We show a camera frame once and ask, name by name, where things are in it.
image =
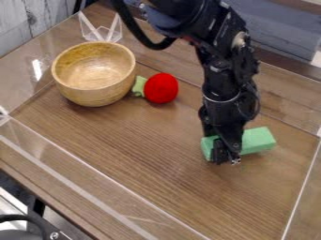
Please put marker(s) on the brown wooden bowl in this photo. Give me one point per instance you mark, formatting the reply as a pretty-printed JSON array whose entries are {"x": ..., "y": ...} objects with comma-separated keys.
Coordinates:
[{"x": 94, "y": 73}]

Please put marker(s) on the red knitted strawberry toy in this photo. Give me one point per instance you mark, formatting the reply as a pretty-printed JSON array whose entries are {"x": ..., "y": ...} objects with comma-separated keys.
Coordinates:
[{"x": 158, "y": 89}]

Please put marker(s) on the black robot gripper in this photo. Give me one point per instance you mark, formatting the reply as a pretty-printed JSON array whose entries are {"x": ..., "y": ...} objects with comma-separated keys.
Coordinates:
[{"x": 223, "y": 117}]

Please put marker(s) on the black metal clamp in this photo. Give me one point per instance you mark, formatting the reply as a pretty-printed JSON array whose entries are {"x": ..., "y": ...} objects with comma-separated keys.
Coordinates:
[{"x": 52, "y": 224}]

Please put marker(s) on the clear acrylic tray wall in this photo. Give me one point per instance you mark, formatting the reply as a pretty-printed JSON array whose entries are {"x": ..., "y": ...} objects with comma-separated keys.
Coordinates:
[{"x": 107, "y": 210}]

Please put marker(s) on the green foam block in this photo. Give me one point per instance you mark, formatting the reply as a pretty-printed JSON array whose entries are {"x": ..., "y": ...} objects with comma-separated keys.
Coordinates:
[{"x": 257, "y": 140}]

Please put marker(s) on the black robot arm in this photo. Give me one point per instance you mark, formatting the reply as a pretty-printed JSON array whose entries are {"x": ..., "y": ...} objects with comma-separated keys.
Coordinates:
[{"x": 210, "y": 25}]

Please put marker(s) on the clear acrylic corner bracket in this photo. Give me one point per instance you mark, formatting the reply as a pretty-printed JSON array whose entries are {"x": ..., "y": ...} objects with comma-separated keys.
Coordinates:
[{"x": 102, "y": 33}]

